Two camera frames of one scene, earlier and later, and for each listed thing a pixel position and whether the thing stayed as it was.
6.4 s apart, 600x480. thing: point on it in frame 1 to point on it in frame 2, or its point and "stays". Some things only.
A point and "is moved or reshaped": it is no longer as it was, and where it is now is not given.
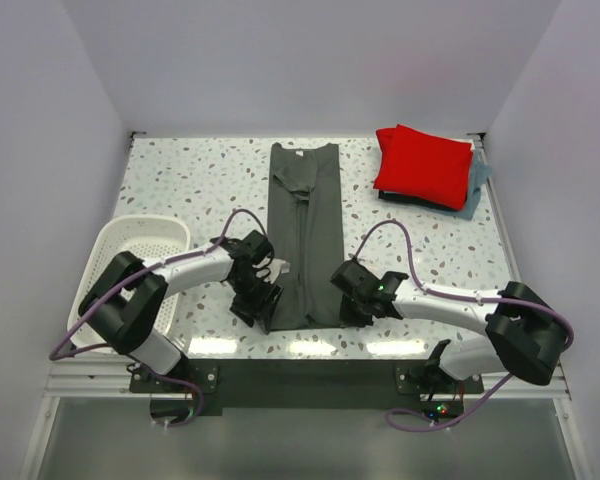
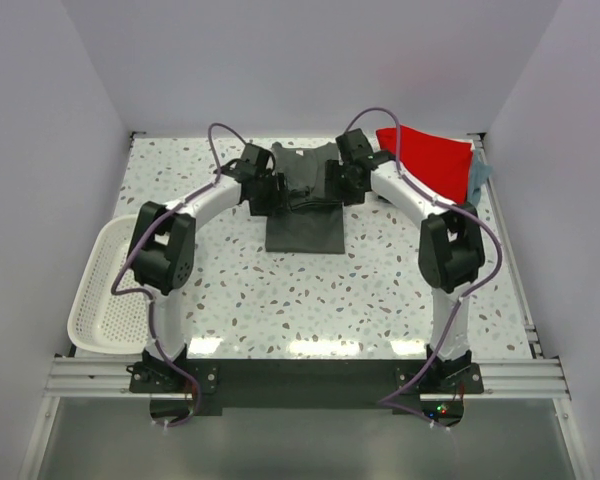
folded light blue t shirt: [479, 172] stays
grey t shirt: [305, 227] is moved or reshaped
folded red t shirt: [423, 166] stays
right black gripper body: [353, 314] to [338, 184]
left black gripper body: [250, 296] to [267, 199]
